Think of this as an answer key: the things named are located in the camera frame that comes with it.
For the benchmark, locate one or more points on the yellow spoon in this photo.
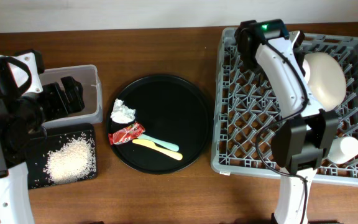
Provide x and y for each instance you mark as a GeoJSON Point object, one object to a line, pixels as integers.
{"type": "Point", "coordinates": [149, 144]}

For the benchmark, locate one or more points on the mint green spoon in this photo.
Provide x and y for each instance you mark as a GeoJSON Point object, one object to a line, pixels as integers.
{"type": "Point", "coordinates": [168, 145]}

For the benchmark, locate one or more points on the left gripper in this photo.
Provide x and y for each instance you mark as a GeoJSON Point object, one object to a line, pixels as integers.
{"type": "Point", "coordinates": [59, 109]}

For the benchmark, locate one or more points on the grey dishwasher rack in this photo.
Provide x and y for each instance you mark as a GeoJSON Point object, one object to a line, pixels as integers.
{"type": "Point", "coordinates": [245, 102]}

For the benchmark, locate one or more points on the crumpled white tissue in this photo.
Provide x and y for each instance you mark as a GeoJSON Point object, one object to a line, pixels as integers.
{"type": "Point", "coordinates": [121, 113]}

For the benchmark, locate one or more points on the cream plate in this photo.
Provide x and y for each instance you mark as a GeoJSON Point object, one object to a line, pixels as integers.
{"type": "Point", "coordinates": [325, 79]}

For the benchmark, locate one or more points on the pile of rice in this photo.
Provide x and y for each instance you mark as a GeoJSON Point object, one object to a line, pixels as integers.
{"type": "Point", "coordinates": [70, 160]}

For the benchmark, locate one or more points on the round black tray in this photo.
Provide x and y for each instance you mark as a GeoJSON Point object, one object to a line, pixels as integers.
{"type": "Point", "coordinates": [170, 109]}

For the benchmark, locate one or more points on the white cup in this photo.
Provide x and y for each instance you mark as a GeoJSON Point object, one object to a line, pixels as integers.
{"type": "Point", "coordinates": [343, 149]}

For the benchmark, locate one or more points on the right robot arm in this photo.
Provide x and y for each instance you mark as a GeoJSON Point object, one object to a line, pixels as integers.
{"type": "Point", "coordinates": [306, 130]}

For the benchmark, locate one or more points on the red candy wrapper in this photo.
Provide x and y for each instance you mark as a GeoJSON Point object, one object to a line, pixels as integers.
{"type": "Point", "coordinates": [126, 134]}

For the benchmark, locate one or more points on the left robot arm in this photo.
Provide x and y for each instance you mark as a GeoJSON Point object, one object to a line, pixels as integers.
{"type": "Point", "coordinates": [25, 105]}

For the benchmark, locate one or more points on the black rectangular tray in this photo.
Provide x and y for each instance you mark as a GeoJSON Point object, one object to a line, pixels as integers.
{"type": "Point", "coordinates": [67, 155]}

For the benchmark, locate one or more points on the clear plastic bin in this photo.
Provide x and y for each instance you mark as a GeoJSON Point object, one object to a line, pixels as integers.
{"type": "Point", "coordinates": [87, 75]}

